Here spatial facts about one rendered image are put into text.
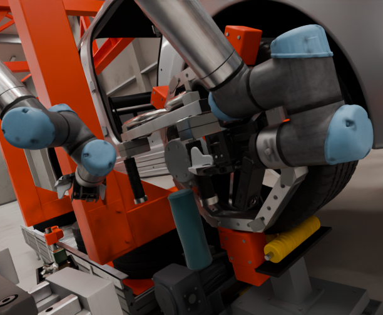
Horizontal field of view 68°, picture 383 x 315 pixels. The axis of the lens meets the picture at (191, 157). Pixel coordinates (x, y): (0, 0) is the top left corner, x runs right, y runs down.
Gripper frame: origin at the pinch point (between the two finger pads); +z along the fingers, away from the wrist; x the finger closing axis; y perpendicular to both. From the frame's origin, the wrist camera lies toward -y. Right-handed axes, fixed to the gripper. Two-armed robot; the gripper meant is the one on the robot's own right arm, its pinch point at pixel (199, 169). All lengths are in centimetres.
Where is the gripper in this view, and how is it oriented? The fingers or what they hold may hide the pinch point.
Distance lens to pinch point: 65.5
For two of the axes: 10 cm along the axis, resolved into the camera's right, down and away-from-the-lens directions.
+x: -7.6, 2.6, -6.0
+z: -5.9, 1.1, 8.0
